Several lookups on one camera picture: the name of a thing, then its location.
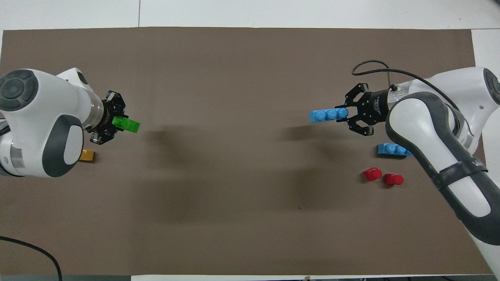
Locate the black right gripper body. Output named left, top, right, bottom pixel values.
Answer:
left=359, top=89, right=394, bottom=126

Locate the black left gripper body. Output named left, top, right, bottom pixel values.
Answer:
left=97, top=100, right=118, bottom=136

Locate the green two-stud toy block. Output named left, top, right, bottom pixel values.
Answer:
left=112, top=116, right=141, bottom=134

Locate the blue three-stud toy block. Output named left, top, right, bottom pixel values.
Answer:
left=309, top=108, right=349, bottom=124
left=377, top=144, right=413, bottom=158

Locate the brown table mat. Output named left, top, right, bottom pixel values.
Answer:
left=0, top=27, right=493, bottom=276

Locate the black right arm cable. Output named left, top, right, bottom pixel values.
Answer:
left=351, top=60, right=462, bottom=112

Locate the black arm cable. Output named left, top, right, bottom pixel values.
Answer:
left=0, top=236, right=63, bottom=281
left=351, top=60, right=462, bottom=112

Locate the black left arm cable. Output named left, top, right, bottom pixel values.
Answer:
left=0, top=236, right=63, bottom=281

